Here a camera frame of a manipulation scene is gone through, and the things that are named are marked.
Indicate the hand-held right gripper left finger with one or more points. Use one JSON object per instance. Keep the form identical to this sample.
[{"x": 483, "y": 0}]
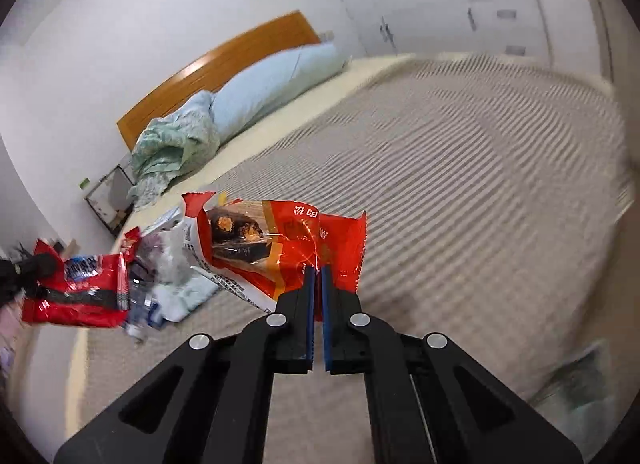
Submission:
[{"x": 311, "y": 319}]

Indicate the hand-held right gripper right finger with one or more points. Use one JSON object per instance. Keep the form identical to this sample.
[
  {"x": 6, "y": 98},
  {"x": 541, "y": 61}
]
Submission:
[{"x": 327, "y": 324}]

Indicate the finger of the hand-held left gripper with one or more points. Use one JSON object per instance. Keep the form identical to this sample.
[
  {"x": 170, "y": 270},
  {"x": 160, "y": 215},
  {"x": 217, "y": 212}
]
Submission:
[{"x": 30, "y": 269}]

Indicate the red snack packet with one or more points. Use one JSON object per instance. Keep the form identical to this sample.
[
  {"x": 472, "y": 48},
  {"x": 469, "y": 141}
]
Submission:
[{"x": 75, "y": 294}]

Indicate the red bread wrapper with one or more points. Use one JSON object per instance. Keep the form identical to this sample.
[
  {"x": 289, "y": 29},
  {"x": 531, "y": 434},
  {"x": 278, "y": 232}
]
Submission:
[{"x": 280, "y": 244}]

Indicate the small green box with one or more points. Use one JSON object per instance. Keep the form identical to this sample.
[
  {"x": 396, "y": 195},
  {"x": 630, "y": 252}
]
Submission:
[{"x": 83, "y": 183}]

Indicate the black metal bedside rack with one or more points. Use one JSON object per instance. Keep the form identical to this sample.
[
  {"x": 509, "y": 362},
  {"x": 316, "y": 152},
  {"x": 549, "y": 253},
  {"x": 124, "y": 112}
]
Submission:
[{"x": 102, "y": 191}]

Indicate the clear crumpled plastic wrapper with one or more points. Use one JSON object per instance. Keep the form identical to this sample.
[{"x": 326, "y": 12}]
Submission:
[{"x": 150, "y": 269}]

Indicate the pale plastic bag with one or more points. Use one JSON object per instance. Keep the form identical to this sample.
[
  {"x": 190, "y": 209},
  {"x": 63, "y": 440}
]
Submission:
[{"x": 190, "y": 294}]

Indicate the bed with beige sheet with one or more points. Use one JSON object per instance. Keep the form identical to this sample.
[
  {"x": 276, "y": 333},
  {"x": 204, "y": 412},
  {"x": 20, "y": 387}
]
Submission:
[{"x": 280, "y": 134}]

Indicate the green floral quilt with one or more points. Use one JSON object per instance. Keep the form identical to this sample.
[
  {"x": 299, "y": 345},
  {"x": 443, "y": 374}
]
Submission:
[{"x": 170, "y": 144}]

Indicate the brown checkered blanket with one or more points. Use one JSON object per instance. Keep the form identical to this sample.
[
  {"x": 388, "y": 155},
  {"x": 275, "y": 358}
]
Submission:
[{"x": 450, "y": 169}]

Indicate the light blue pillow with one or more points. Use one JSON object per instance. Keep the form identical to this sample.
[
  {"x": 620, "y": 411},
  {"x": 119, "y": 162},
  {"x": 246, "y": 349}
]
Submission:
[{"x": 270, "y": 89}]

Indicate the blurred pale green bag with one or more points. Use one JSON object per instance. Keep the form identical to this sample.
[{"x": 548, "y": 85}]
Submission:
[{"x": 575, "y": 384}]

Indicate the wooden headboard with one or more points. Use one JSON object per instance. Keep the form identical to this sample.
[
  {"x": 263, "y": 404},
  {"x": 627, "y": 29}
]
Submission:
[{"x": 200, "y": 74}]

